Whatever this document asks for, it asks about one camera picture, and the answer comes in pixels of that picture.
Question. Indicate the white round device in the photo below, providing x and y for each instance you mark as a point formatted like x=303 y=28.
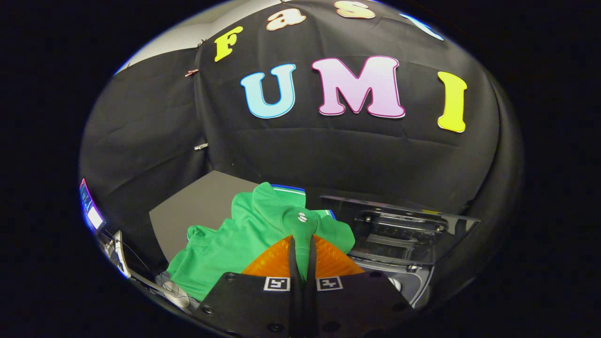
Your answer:
x=176 y=293

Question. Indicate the grey cabinet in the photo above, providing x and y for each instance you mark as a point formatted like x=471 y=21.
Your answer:
x=197 y=206

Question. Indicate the copper backdrop clip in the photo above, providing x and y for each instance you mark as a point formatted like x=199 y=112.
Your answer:
x=191 y=72

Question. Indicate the white backdrop clip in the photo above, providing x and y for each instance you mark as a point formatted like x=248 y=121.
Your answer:
x=201 y=146

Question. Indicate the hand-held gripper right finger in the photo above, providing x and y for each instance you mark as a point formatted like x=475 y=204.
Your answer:
x=311 y=300

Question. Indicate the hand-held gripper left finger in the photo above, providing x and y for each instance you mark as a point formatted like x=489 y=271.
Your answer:
x=295 y=300

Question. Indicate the computer monitor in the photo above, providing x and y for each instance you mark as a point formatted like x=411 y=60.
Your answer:
x=91 y=209

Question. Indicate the white plastic stand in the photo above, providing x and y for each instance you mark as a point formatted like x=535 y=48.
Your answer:
x=123 y=253

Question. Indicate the black backdrop cloth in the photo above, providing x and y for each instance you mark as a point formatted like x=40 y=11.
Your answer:
x=328 y=150

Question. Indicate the green polo shirt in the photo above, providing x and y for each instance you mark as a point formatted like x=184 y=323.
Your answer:
x=225 y=253

